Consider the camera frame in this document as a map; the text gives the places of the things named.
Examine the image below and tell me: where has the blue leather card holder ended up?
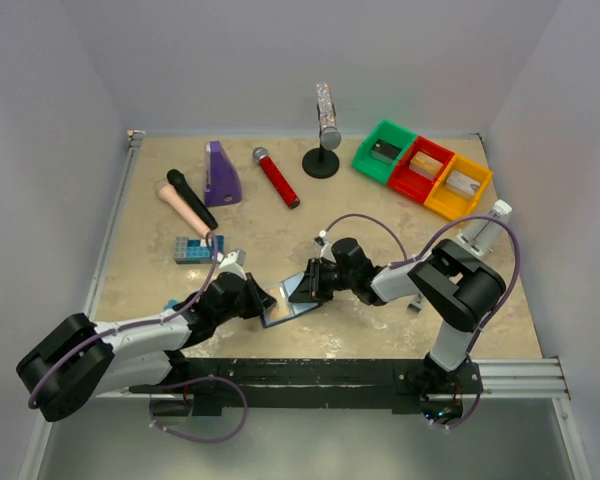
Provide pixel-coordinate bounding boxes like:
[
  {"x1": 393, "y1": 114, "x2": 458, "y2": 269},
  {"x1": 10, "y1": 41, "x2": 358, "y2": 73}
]
[{"x1": 260, "y1": 273, "x2": 322, "y2": 328}]

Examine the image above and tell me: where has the gold VIP card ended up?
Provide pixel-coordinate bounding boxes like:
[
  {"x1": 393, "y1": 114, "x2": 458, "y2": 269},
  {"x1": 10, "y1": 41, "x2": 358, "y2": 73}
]
[{"x1": 265, "y1": 284, "x2": 291, "y2": 324}]

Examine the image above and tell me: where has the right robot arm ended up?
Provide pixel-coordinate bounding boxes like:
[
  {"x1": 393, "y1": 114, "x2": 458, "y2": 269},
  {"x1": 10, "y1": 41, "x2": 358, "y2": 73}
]
[{"x1": 288, "y1": 238, "x2": 507, "y2": 372}]

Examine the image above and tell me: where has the dark card in green bin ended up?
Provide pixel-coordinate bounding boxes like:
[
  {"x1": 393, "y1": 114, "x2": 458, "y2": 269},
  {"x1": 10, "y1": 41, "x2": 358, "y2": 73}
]
[{"x1": 370, "y1": 140, "x2": 401, "y2": 164}]

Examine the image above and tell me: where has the tan card in red bin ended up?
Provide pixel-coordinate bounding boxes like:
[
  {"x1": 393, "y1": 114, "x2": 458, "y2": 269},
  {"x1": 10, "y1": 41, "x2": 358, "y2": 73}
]
[{"x1": 409, "y1": 152, "x2": 443, "y2": 180}]

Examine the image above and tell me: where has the white card in yellow bin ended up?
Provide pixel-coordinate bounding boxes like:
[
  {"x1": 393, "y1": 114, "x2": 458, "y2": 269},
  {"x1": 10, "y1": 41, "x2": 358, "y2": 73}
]
[{"x1": 444, "y1": 170, "x2": 481, "y2": 199}]

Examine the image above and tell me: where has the orange blue toy brick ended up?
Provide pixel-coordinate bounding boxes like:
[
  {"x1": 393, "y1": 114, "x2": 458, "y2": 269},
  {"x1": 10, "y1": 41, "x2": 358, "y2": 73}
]
[{"x1": 164, "y1": 299, "x2": 178, "y2": 310}]

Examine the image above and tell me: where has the blue grey brick block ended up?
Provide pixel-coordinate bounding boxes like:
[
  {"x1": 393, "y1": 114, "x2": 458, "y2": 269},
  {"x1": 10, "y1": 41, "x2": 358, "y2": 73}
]
[{"x1": 172, "y1": 236, "x2": 213, "y2": 265}]

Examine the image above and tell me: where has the black microphone stand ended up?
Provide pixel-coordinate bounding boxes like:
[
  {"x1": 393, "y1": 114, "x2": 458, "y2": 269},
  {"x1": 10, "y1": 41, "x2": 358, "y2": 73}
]
[{"x1": 302, "y1": 146, "x2": 340, "y2": 179}]

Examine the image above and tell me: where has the purple metronome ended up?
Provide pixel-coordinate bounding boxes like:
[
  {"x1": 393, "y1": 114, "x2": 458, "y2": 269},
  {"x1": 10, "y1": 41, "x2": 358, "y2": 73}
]
[{"x1": 204, "y1": 141, "x2": 243, "y2": 207}]

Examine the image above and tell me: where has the pink microphone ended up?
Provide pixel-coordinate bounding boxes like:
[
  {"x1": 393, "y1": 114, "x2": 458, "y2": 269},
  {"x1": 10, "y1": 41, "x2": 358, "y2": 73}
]
[{"x1": 156, "y1": 183, "x2": 211, "y2": 238}]

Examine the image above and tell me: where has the green storage bin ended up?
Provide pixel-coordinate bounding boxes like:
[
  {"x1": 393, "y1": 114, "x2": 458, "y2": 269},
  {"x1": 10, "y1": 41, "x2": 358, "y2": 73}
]
[{"x1": 352, "y1": 119, "x2": 418, "y2": 185}]

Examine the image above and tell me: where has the red microphone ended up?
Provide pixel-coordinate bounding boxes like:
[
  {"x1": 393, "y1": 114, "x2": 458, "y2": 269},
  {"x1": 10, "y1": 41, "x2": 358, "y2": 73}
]
[{"x1": 252, "y1": 147, "x2": 300, "y2": 209}]

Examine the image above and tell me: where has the red storage bin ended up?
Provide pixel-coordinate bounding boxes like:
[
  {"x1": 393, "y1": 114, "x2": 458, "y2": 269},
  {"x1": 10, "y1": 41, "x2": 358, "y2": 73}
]
[{"x1": 388, "y1": 136, "x2": 453, "y2": 204}]

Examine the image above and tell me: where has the black microphone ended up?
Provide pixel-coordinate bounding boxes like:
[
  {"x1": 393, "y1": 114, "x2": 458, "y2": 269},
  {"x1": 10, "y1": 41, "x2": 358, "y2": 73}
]
[{"x1": 166, "y1": 169, "x2": 218, "y2": 230}]

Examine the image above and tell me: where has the glitter microphone on stand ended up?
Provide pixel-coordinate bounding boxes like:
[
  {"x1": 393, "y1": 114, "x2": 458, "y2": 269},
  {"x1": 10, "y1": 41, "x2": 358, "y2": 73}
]
[{"x1": 316, "y1": 83, "x2": 341, "y2": 150}]

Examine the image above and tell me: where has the yellow storage bin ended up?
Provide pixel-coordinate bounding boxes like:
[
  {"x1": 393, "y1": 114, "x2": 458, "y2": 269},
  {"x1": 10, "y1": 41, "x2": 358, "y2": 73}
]
[{"x1": 424, "y1": 154, "x2": 493, "y2": 220}]

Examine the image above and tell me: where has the white grey metronome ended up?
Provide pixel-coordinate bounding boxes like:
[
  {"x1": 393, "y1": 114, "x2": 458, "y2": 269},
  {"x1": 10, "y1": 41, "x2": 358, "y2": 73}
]
[{"x1": 456, "y1": 200, "x2": 512, "y2": 258}]

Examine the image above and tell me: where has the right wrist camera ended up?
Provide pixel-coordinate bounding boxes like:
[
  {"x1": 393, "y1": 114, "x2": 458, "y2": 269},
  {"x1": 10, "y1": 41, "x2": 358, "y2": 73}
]
[{"x1": 314, "y1": 230, "x2": 334, "y2": 261}]

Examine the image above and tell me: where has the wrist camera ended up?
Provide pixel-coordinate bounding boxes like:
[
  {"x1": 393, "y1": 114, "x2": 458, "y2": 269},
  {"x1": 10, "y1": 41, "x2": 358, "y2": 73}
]
[
  {"x1": 314, "y1": 230, "x2": 334, "y2": 261},
  {"x1": 217, "y1": 248, "x2": 246, "y2": 279}
]

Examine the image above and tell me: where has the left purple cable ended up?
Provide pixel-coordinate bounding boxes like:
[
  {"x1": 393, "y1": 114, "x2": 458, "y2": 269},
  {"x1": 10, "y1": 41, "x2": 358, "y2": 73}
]
[{"x1": 27, "y1": 230, "x2": 249, "y2": 444}]

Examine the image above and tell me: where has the purple cable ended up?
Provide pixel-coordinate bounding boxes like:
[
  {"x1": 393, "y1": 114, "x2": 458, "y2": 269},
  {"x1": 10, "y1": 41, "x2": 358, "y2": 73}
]
[
  {"x1": 319, "y1": 213, "x2": 521, "y2": 430},
  {"x1": 27, "y1": 230, "x2": 249, "y2": 444}
]

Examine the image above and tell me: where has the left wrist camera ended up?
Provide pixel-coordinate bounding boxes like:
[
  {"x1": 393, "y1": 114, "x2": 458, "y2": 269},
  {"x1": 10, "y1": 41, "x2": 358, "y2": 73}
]
[{"x1": 217, "y1": 248, "x2": 246, "y2": 279}]

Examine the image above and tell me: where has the aluminium left frame rail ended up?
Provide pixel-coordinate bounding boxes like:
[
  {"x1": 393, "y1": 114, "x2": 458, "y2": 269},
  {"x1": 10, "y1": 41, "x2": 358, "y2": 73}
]
[{"x1": 81, "y1": 130, "x2": 146, "y2": 320}]

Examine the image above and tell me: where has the aluminium frame rail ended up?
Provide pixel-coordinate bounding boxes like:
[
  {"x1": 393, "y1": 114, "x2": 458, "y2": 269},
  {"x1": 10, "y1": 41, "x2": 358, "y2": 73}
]
[
  {"x1": 88, "y1": 355, "x2": 569, "y2": 398},
  {"x1": 81, "y1": 130, "x2": 146, "y2": 320}
]

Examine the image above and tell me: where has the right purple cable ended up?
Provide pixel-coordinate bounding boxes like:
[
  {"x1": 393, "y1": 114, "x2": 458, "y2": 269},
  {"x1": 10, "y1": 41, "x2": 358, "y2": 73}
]
[{"x1": 319, "y1": 213, "x2": 521, "y2": 430}]

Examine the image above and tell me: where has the aluminium front frame rail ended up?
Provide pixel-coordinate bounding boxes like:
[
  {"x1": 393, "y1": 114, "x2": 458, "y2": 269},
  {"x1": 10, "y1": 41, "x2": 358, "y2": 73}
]
[{"x1": 88, "y1": 355, "x2": 569, "y2": 398}]

